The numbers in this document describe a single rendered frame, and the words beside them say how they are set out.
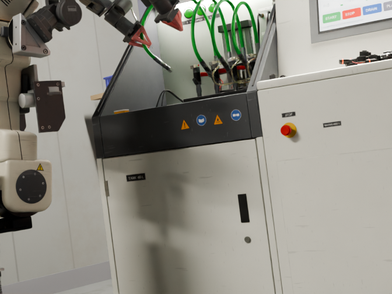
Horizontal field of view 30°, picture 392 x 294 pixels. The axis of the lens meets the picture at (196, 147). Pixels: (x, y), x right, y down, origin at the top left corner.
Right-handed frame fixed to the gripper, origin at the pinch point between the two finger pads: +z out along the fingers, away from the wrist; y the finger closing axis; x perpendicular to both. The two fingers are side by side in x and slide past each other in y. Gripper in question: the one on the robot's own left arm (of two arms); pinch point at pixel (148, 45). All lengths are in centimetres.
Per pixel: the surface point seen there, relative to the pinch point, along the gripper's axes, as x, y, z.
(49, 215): 32, 207, 11
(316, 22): -31, -37, 44
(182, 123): 23.9, -14.4, 27.7
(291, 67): -15, -28, 47
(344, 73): -5, -61, 57
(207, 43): -30.0, 21.9, 18.8
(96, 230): 18, 222, 42
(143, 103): 7.2, 31.3, 12.8
